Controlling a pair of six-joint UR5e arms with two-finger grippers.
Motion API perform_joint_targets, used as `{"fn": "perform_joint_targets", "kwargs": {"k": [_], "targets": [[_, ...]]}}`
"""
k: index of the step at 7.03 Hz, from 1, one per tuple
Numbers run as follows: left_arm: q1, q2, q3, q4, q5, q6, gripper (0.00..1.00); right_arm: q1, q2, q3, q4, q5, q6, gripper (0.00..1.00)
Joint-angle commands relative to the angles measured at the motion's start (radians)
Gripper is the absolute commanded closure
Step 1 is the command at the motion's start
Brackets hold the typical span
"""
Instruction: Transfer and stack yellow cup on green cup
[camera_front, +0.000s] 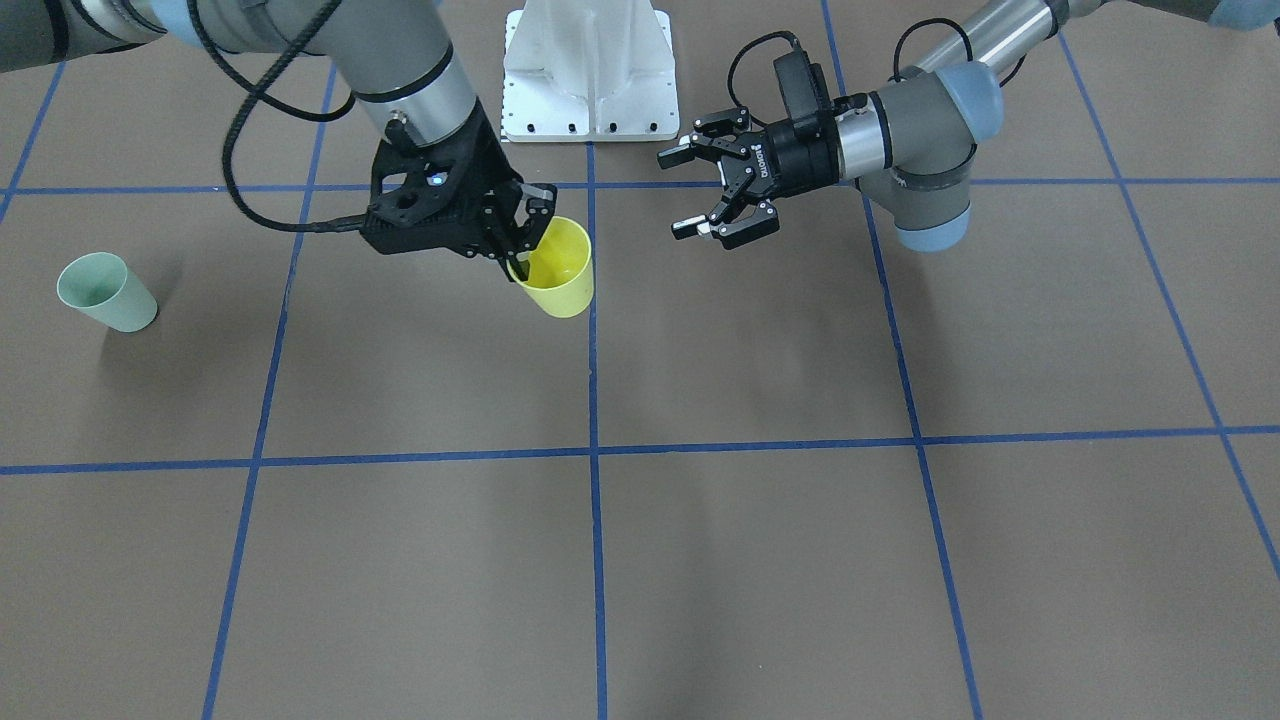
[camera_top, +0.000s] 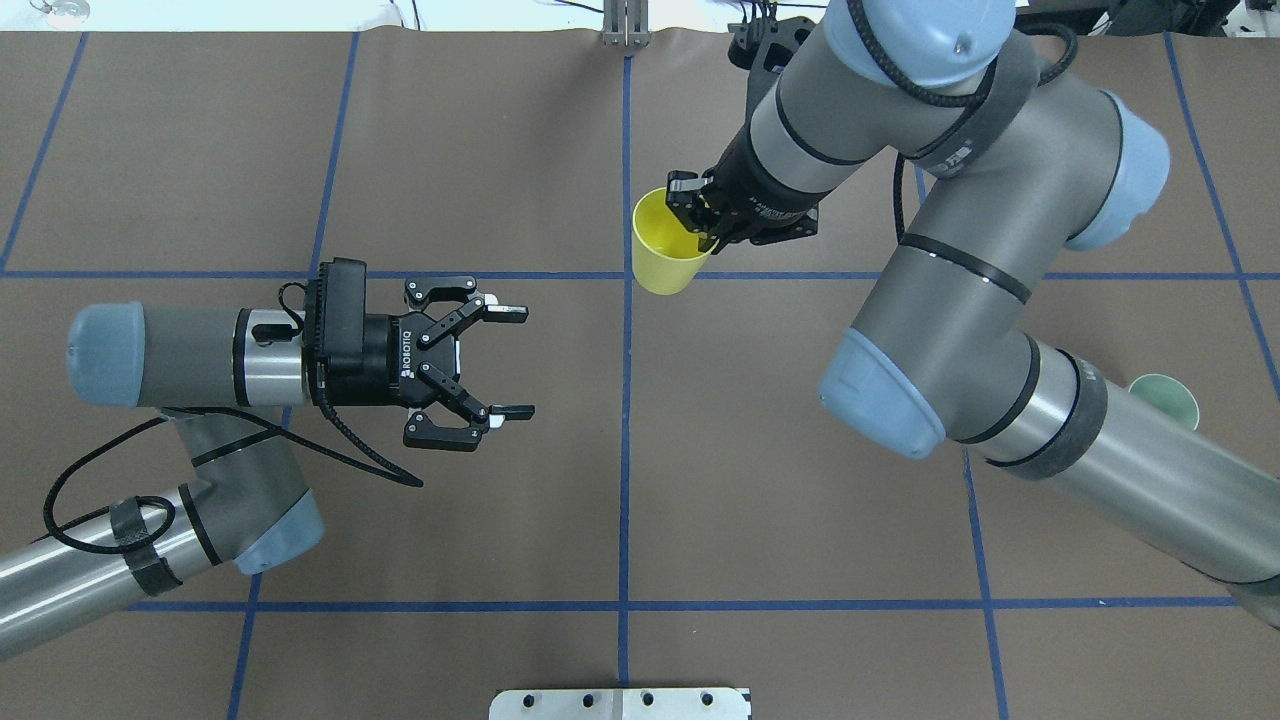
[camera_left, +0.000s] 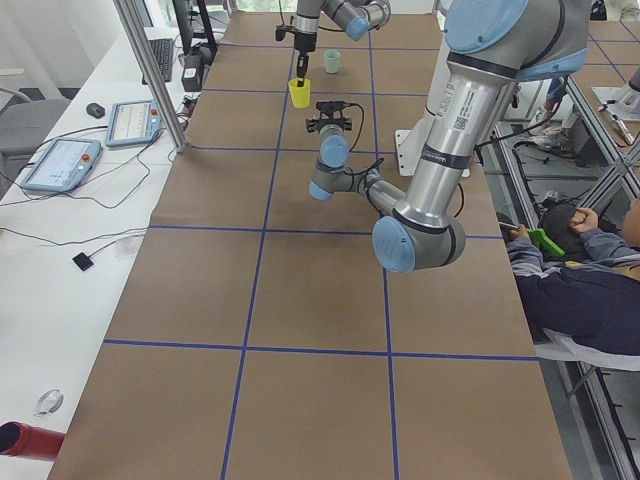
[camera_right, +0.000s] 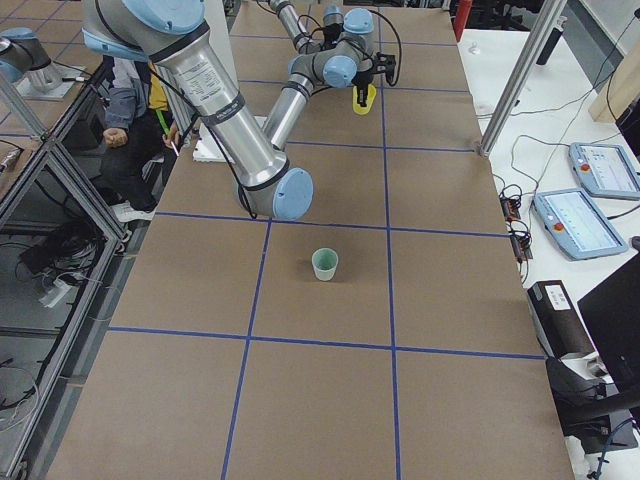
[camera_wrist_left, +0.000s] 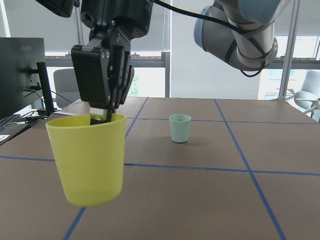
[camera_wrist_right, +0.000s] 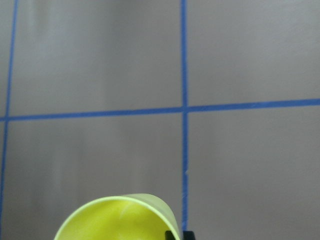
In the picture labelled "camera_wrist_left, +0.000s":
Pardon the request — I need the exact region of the white office chair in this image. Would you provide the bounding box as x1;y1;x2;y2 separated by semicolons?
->
293;70;320;111

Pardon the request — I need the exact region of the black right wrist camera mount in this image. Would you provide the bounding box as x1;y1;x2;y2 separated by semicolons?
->
36;0;80;18

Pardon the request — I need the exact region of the aluminium frame post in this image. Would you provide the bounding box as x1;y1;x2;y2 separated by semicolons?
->
278;0;300;101

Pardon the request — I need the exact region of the grey office chair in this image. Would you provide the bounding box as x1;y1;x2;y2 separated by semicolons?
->
53;68;81;109

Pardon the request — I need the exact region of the black monitor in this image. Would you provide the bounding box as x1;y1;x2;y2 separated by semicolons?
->
0;37;55;118

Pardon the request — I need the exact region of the yellow plastic cup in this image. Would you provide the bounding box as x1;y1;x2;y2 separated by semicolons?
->
45;114;126;207

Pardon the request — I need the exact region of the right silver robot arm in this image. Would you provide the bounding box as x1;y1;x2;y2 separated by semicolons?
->
71;0;288;125

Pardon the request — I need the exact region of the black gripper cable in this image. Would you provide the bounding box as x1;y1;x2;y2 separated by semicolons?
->
152;0;276;78

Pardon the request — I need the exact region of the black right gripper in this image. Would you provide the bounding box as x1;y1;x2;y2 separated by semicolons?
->
71;0;153;125

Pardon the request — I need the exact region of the black keyboard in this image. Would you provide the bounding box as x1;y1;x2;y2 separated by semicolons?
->
0;114;21;129

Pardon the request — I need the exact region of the green plastic cup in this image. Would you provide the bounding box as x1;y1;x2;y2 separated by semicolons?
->
169;114;192;143

